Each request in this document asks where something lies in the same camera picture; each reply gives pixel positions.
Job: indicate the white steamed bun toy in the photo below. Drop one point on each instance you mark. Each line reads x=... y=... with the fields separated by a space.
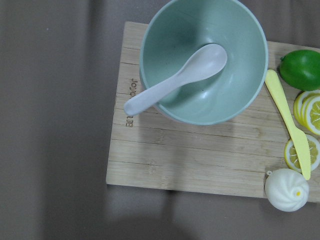
x=286 y=189

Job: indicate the bamboo cutting board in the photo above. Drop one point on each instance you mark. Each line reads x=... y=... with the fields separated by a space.
x=152 y=151

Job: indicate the green lime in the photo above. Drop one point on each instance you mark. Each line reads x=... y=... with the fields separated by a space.
x=301 y=69

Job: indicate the white ceramic spoon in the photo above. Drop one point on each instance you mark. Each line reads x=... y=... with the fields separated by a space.
x=180 y=77

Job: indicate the yellow toy knife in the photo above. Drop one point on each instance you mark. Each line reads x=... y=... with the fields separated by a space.
x=297 y=136

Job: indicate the green bowl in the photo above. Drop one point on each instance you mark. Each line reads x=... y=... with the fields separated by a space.
x=182 y=27

